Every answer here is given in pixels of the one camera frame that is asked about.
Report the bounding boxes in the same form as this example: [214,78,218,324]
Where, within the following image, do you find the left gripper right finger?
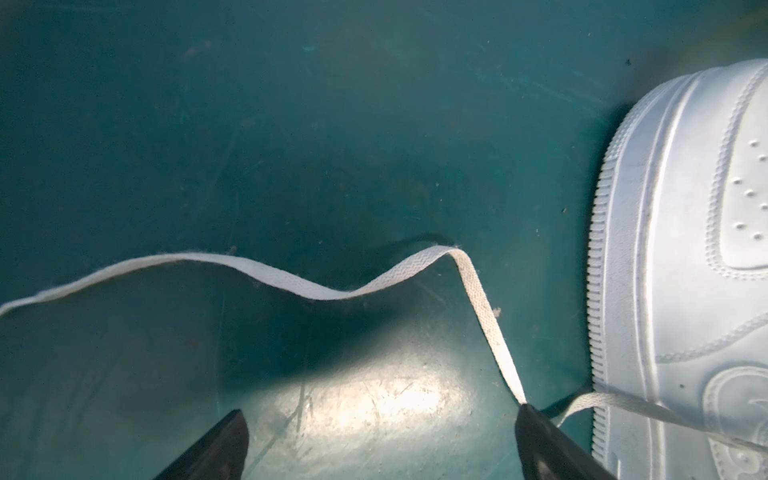
[515,404,616,480]

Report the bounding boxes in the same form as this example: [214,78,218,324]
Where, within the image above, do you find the white shoelace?
[1,245,767,457]

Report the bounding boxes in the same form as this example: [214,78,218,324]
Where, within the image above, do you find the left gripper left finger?
[155,409,249,480]

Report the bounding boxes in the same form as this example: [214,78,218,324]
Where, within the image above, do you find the white sneaker shoe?
[587,59,767,479]

